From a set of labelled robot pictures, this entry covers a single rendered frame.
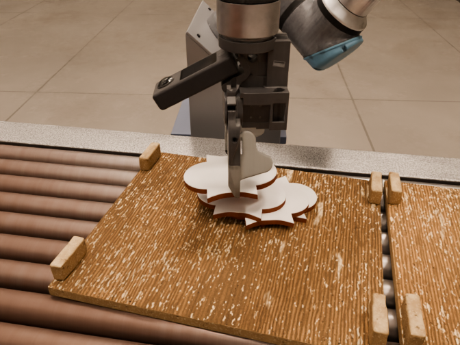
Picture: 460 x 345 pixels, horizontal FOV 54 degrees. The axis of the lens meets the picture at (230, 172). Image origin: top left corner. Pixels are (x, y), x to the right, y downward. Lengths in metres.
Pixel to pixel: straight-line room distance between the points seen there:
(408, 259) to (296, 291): 0.17
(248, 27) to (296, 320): 0.34
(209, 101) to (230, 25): 0.45
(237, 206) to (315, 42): 0.44
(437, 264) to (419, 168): 0.28
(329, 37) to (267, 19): 0.43
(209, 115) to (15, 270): 0.51
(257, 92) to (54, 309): 0.37
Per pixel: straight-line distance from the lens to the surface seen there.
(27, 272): 0.68
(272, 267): 0.61
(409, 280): 0.63
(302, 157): 0.88
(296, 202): 0.69
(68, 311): 0.61
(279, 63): 0.57
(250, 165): 0.59
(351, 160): 0.89
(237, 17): 0.53
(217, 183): 0.63
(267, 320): 0.55
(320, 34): 0.96
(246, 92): 0.56
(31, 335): 0.60
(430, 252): 0.68
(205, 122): 0.99
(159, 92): 0.58
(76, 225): 0.73
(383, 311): 0.55
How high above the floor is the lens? 1.36
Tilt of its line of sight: 33 degrees down
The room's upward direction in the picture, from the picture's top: straight up
